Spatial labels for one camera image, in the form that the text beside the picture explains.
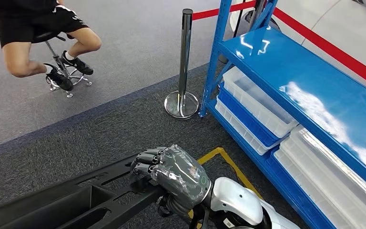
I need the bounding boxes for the black plastic car part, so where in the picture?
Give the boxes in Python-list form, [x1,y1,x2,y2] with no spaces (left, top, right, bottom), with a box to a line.
[0,154,168,229]

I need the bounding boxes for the red barrier belt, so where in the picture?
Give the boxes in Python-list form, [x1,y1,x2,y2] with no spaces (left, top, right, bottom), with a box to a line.
[191,0,257,21]
[272,7,366,94]

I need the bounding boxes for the white car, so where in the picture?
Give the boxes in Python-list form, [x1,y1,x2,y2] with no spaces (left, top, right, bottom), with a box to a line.
[229,0,366,97]

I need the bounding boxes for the person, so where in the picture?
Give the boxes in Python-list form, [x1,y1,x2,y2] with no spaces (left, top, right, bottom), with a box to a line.
[0,0,103,93]

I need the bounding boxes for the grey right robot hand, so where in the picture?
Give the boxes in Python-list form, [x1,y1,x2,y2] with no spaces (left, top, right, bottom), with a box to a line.
[130,145,213,219]

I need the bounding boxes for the blue metal shelf rack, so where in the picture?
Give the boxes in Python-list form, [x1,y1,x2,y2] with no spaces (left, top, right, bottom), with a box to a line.
[199,0,366,229]

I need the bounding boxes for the black chrome stool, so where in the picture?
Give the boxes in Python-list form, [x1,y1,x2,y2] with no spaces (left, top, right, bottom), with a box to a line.
[32,30,93,99]

